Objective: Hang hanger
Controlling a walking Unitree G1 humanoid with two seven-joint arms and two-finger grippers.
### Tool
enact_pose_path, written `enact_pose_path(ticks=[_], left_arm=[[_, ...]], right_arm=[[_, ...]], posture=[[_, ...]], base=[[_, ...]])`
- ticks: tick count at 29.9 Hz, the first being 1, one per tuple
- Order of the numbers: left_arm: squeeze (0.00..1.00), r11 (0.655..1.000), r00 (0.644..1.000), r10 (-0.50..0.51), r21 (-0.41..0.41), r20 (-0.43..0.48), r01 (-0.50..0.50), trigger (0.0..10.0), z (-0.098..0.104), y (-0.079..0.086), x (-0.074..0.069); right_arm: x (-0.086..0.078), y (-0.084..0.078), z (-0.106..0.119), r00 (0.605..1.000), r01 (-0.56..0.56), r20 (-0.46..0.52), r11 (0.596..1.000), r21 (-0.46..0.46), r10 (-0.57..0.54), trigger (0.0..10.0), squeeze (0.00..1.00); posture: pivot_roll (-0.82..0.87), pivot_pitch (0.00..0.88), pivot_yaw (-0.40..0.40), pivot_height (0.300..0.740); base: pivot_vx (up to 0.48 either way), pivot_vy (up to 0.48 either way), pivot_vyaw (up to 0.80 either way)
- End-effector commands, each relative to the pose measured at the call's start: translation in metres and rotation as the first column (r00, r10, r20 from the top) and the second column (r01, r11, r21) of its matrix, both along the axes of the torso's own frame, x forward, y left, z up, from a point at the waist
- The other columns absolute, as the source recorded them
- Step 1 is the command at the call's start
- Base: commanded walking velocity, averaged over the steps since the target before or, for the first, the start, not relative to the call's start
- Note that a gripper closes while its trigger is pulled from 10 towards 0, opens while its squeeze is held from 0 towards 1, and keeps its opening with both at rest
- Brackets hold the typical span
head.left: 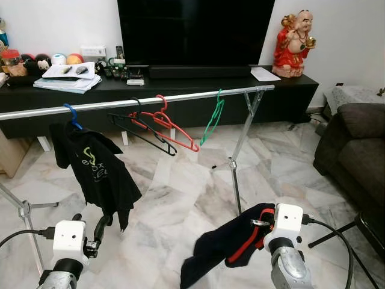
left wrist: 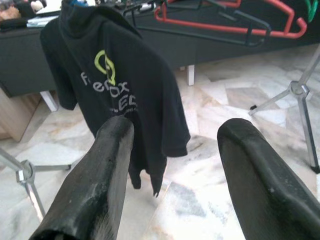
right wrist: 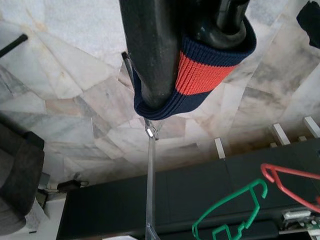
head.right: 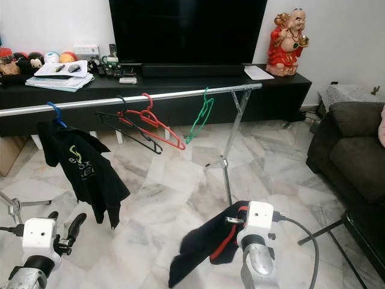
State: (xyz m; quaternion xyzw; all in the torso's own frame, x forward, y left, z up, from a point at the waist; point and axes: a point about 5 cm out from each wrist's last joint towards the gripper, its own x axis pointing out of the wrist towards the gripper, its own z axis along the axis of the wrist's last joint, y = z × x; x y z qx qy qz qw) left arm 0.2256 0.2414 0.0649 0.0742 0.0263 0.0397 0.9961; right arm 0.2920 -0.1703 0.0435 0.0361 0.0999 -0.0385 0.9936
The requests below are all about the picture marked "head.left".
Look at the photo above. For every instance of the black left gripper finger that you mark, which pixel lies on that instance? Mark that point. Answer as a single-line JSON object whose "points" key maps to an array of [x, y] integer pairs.
{"points": [[76, 217], [101, 229]]}

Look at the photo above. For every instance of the black plastic hanger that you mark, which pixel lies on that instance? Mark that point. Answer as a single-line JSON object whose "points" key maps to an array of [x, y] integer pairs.
{"points": [[144, 136]]}

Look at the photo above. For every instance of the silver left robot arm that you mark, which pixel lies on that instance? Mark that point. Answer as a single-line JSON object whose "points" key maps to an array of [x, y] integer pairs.
{"points": [[60, 280]]}

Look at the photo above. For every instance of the blue plastic hanger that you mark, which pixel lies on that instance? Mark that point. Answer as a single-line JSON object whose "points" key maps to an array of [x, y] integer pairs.
{"points": [[76, 120]]}

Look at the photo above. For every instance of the green plastic hanger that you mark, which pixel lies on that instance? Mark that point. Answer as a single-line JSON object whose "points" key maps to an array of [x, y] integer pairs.
{"points": [[212, 123]]}

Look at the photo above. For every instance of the red plastic hanger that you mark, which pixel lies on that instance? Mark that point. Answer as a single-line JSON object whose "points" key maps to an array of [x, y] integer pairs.
{"points": [[163, 114]]}

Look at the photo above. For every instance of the black printed t-shirt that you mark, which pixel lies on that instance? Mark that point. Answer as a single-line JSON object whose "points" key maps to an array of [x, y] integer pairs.
{"points": [[96, 174]]}

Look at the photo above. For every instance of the dark brown sofa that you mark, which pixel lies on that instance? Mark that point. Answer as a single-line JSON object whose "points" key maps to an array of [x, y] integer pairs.
{"points": [[355, 156]]}

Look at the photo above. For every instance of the black TV console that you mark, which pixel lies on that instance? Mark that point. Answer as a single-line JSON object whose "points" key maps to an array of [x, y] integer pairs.
{"points": [[283, 99]]}

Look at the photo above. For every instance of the stack of white papers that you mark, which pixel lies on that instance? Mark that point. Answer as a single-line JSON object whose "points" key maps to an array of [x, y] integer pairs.
{"points": [[60, 84]]}

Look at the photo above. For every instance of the cloth-covered side table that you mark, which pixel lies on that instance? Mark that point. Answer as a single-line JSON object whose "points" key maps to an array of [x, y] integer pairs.
{"points": [[352, 96]]}

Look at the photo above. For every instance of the small white box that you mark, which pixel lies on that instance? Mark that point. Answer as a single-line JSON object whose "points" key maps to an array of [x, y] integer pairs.
{"points": [[135, 82]]}

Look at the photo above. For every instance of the white paper sheet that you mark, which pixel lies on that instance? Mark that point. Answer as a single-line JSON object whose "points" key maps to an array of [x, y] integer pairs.
{"points": [[264, 74]]}

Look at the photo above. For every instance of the silver metal clothes rack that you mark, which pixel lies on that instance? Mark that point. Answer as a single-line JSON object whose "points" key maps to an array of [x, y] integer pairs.
{"points": [[180, 96]]}

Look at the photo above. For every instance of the green mug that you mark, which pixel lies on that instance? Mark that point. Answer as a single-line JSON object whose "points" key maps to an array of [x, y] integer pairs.
{"points": [[117, 65]]}

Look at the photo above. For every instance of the orange ball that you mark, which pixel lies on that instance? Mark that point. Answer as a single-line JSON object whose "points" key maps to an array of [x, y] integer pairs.
{"points": [[75, 59]]}

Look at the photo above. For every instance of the white blue ball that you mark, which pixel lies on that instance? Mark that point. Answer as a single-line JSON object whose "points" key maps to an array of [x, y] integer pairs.
{"points": [[59, 59]]}

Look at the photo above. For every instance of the black round toys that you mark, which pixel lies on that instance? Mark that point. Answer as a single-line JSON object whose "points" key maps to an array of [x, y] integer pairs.
{"points": [[42, 61]]}

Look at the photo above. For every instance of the red-lidded jar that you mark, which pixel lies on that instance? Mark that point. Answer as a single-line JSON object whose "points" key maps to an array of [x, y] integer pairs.
{"points": [[11, 63]]}

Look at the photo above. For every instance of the black remote control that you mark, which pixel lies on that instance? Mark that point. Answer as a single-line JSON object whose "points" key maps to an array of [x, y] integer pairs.
{"points": [[119, 52]]}

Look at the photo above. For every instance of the red Buddha statue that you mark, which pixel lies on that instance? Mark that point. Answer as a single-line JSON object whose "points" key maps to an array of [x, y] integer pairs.
{"points": [[292, 54]]}

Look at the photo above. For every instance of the blue gold trophy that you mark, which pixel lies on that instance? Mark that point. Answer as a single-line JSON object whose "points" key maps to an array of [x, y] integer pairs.
{"points": [[3, 36]]}

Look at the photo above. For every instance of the black flat television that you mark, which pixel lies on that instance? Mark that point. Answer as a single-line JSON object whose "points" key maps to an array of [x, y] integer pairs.
{"points": [[192, 30]]}

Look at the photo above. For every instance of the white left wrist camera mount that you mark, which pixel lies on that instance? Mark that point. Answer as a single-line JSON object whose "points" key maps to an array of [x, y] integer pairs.
{"points": [[69, 236]]}

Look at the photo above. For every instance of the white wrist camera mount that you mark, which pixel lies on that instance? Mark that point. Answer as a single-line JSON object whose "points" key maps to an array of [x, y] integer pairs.
{"points": [[69, 236], [290, 220]]}

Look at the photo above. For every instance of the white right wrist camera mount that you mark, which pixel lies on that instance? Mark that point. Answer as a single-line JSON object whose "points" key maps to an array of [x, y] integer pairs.
{"points": [[290, 220]]}

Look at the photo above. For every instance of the black metal furniture frame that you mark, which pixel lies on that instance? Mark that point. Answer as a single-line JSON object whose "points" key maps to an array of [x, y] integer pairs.
{"points": [[370, 235]]}

